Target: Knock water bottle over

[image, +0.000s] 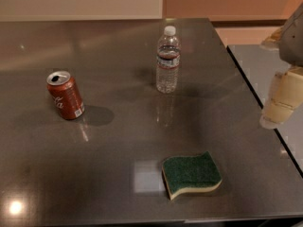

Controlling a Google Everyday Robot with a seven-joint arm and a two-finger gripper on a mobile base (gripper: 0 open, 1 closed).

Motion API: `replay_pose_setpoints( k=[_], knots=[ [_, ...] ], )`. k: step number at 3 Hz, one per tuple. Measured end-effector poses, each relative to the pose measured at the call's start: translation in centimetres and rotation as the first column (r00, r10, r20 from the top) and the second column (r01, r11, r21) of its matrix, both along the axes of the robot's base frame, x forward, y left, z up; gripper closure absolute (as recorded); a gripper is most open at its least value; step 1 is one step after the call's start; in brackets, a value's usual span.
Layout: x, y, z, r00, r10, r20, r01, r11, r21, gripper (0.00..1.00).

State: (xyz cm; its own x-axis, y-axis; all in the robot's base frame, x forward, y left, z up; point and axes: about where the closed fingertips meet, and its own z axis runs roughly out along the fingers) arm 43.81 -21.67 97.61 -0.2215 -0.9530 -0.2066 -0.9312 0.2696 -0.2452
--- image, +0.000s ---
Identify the red soda can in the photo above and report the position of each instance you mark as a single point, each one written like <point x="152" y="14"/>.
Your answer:
<point x="66" y="95"/>

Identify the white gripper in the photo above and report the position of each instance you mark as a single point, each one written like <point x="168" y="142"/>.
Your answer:
<point x="294" y="38"/>

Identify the clear plastic water bottle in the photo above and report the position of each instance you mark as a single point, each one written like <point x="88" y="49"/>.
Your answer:
<point x="168" y="61"/>

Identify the green yellow sponge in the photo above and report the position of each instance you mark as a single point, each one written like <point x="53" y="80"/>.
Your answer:
<point x="190" y="174"/>

